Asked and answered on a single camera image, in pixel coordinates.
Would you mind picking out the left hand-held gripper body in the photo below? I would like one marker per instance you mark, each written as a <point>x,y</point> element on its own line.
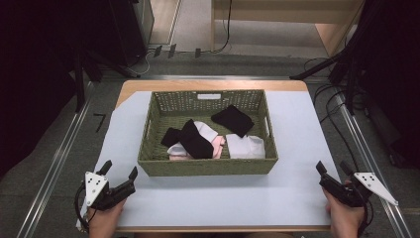
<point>99,195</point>

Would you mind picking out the person's left hand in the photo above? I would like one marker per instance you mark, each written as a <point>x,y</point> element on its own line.
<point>105,219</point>

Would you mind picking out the dark cabinet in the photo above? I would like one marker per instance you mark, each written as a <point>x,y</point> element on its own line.
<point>132,29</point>

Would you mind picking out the black folded sock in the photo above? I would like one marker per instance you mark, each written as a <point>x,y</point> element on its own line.
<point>232,119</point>

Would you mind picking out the black plug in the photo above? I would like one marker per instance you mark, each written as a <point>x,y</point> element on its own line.
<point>157,51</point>
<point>197,53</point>
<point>172,50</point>

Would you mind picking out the black metal stand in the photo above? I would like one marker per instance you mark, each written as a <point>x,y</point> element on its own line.
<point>79,82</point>
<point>350,66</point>

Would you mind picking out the black long sock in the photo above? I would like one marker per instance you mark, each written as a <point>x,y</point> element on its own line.
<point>194,142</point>

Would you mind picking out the white folded sock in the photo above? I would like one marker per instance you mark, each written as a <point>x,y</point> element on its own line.
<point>246,147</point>

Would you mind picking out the pink sock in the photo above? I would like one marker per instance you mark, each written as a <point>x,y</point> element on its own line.
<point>218,147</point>

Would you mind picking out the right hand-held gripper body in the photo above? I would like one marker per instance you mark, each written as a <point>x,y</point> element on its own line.
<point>356,191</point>

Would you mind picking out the green woven basket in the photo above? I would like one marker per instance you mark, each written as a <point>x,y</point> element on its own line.
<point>171,167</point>

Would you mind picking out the metal floor rail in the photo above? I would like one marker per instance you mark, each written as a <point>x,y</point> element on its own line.
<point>369,158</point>
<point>56,158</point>

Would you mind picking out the wooden bench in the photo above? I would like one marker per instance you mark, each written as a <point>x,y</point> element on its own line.
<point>280,10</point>

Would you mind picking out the black angled hex key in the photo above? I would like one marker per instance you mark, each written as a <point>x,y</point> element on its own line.
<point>100,115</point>

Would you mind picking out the light blue table mat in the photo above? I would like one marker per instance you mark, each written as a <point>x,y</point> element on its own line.
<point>211,201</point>

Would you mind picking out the person's right hand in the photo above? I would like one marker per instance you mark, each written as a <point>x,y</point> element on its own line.
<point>345,219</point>

